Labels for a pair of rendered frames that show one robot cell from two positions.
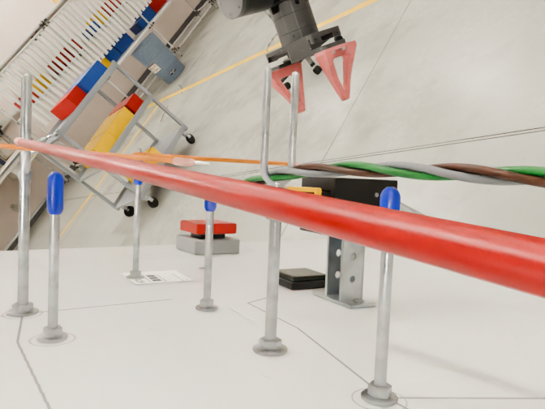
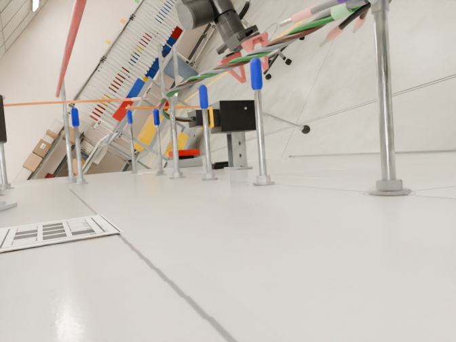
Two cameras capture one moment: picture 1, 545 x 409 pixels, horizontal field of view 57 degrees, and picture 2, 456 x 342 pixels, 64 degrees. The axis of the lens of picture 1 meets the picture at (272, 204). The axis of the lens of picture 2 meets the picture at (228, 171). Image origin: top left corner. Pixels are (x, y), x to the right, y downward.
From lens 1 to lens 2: 0.18 m
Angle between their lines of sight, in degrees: 8
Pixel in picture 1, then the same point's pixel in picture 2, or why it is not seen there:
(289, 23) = (225, 28)
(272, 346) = (176, 174)
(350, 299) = (239, 166)
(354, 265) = (239, 148)
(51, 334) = (80, 181)
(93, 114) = (142, 117)
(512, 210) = (428, 139)
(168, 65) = (188, 74)
